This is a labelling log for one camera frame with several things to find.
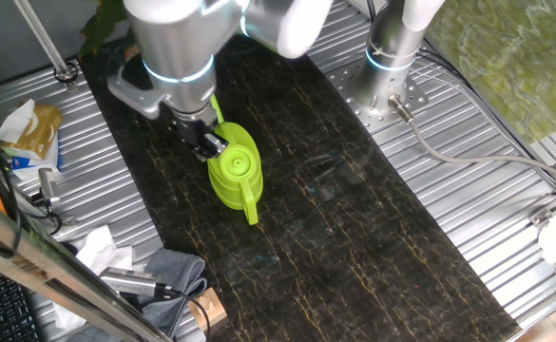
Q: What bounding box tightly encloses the black base cable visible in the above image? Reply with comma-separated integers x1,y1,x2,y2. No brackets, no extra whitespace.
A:
418,36,556,194

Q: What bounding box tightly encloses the crumpled white tissue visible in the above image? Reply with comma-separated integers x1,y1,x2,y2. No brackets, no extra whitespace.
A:
51,300,86,332

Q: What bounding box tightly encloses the white tissue sheet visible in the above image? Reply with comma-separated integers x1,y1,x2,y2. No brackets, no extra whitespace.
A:
0,98,37,144

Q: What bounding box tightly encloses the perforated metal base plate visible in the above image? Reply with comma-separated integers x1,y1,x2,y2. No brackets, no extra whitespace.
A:
327,59,430,134

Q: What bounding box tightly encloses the silver vented camera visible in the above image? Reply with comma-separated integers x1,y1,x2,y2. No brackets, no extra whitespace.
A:
99,266,161,299

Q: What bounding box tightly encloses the small silver camera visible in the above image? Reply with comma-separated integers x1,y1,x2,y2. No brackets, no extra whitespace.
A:
37,167,62,208

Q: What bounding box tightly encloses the grey towel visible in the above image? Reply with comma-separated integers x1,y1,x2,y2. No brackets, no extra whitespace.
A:
66,247,209,342

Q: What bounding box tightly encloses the metal frame bar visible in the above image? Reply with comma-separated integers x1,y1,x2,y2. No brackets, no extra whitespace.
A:
0,189,172,342

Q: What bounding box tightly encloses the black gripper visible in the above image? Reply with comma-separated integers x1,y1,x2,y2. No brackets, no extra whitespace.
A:
166,116,230,163

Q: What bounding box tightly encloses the yellow tissue packet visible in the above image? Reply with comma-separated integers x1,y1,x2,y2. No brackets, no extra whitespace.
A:
1,103,64,161

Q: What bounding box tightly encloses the silver tripod pole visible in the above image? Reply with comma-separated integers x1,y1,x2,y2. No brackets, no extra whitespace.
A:
13,0,80,92

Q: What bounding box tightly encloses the blue white package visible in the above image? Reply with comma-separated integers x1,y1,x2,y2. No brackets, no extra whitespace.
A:
1,132,63,182

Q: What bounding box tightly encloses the lime green watering can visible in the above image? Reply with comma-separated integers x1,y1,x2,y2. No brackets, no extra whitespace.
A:
205,93,264,226

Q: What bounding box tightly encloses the wooden block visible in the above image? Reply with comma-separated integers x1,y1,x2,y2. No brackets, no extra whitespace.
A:
186,286,229,333

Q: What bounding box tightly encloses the white tissue paper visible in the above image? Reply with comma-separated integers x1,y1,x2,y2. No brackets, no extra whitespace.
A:
74,224,137,277

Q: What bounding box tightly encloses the black marble pattern mat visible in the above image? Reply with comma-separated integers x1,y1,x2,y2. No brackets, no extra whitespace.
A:
78,28,522,342

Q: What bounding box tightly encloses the anthurium plant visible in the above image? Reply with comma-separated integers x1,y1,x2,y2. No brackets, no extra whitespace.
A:
78,0,142,63

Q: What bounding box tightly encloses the black camera cable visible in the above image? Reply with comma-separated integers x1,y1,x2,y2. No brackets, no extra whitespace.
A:
153,283,212,342

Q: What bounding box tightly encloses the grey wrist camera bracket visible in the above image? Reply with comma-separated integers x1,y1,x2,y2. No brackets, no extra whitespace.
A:
105,64,170,122

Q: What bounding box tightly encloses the grey base cable with connector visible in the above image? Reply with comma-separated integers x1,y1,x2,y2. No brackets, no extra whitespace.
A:
387,94,556,189

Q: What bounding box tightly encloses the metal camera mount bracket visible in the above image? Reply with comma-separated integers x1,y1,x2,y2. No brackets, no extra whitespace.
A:
13,187,77,227

